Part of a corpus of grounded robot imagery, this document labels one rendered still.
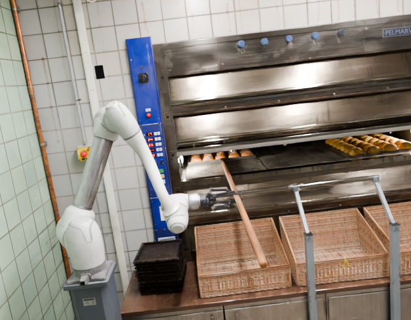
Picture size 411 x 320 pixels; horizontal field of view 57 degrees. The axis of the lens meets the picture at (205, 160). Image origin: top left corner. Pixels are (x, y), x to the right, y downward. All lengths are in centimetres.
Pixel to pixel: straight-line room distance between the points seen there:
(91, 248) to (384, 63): 213
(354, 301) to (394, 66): 151
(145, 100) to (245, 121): 67
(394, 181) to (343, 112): 62
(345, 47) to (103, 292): 207
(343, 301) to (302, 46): 160
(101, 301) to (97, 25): 165
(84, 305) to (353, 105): 204
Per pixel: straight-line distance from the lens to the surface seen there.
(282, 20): 264
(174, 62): 258
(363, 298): 256
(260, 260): 140
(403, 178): 301
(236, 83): 257
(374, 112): 282
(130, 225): 278
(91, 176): 203
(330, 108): 273
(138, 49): 256
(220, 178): 264
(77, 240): 186
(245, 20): 260
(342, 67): 274
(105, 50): 262
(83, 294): 195
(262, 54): 261
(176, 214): 193
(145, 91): 254
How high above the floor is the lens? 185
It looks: 12 degrees down
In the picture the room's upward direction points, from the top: 7 degrees counter-clockwise
